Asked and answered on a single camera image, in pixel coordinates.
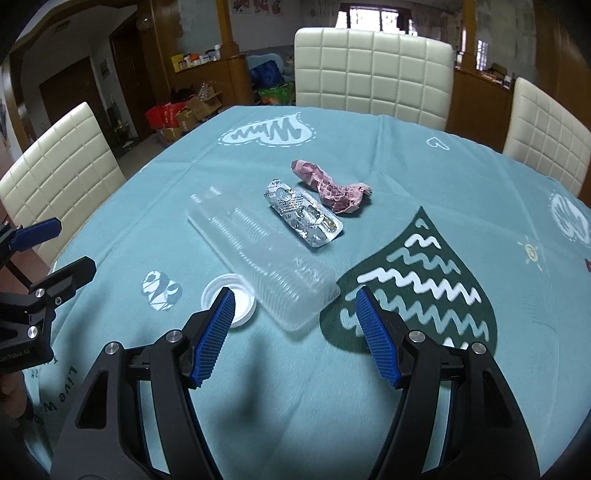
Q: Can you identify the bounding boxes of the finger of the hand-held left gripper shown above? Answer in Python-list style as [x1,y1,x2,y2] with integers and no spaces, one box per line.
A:
[28,257,97,305]
[0,218,62,269]

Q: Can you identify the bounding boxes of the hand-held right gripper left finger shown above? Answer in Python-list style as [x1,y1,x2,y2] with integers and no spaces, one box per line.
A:
[48,286,237,480]

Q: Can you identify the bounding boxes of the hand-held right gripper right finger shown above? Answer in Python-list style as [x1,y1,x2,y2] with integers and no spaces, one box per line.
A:
[355,285,541,480]

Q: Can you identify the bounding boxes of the clear ribbed plastic tray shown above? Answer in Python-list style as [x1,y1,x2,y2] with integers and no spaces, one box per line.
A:
[187,185,341,332]

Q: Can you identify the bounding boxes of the person's left hand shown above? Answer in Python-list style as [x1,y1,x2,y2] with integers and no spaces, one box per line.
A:
[0,369,34,422]

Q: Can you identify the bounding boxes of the white round plastic lid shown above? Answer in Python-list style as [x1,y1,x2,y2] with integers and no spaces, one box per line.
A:
[201,274,257,329]

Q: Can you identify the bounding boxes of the cream quilted leather chair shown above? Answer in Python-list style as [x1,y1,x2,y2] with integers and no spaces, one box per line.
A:
[502,76,591,200]
[0,102,127,273]
[294,27,456,131]

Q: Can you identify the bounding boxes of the teal printed tablecloth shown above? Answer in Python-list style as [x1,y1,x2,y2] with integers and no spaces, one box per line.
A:
[21,105,591,480]

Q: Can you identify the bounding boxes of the dark wooden door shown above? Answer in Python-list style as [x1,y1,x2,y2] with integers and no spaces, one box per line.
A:
[39,58,110,155]

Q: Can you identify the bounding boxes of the silver foil blister pack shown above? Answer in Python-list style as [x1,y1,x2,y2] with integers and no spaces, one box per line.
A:
[263,177,345,250]

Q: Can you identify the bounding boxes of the pink crumpled paper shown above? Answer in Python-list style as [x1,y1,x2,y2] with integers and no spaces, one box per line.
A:
[291,159,374,217]

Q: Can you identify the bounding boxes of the red shopping bag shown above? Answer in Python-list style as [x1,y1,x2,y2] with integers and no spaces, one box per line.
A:
[145,103,184,131]

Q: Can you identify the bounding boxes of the stack of cardboard boxes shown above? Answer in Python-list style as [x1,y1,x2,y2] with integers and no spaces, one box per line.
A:
[159,90,223,141]

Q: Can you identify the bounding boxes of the wooden half-height cabinet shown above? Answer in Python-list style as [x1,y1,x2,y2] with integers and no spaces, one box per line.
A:
[170,52,254,114]

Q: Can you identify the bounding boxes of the wooden side cabinet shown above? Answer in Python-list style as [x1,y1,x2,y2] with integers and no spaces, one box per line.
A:
[447,67,516,154]

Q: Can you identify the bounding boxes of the colourful printed bag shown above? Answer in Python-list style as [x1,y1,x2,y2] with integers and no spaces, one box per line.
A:
[249,59,295,106]

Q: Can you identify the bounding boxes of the window with wooden frame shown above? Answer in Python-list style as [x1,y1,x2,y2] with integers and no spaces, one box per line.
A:
[336,4,413,34]

